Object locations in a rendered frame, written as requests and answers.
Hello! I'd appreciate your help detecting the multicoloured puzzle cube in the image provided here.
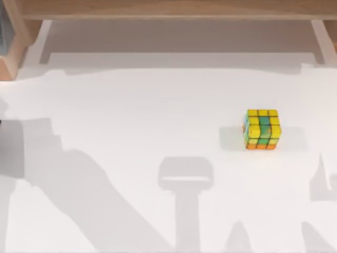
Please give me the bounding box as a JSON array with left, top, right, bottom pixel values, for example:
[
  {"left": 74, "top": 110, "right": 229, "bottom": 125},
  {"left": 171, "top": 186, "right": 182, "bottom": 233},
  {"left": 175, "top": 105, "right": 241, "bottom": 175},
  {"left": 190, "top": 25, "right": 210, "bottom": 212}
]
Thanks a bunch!
[{"left": 242, "top": 109, "right": 282, "bottom": 151}]

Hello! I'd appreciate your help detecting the pale wooden shelf unit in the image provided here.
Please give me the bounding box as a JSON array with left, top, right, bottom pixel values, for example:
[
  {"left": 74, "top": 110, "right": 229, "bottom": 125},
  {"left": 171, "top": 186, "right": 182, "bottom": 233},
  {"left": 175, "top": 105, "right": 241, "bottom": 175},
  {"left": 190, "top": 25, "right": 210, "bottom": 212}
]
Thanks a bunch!
[{"left": 0, "top": 0, "right": 337, "bottom": 81}]

